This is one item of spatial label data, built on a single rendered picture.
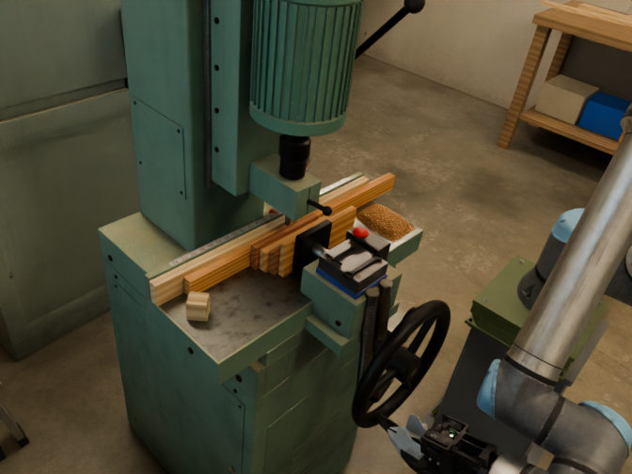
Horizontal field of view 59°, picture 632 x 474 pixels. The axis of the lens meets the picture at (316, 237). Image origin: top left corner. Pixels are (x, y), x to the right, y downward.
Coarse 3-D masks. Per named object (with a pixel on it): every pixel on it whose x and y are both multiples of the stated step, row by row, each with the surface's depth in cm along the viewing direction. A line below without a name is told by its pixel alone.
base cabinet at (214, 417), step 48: (144, 336) 138; (144, 384) 153; (192, 384) 128; (288, 384) 117; (336, 384) 136; (144, 432) 172; (192, 432) 141; (240, 432) 120; (288, 432) 129; (336, 432) 154
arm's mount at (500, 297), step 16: (512, 272) 163; (496, 288) 157; (512, 288) 157; (480, 304) 151; (496, 304) 151; (512, 304) 152; (608, 304) 156; (480, 320) 153; (496, 320) 150; (512, 320) 147; (592, 320) 150; (496, 336) 152; (512, 336) 148; (576, 352) 140
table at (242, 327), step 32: (224, 288) 107; (256, 288) 108; (288, 288) 109; (160, 320) 103; (192, 320) 100; (224, 320) 101; (256, 320) 101; (288, 320) 103; (320, 320) 107; (192, 352) 98; (224, 352) 95; (256, 352) 100
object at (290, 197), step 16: (256, 160) 113; (272, 160) 114; (256, 176) 112; (272, 176) 109; (256, 192) 115; (272, 192) 111; (288, 192) 107; (304, 192) 107; (288, 208) 109; (304, 208) 110
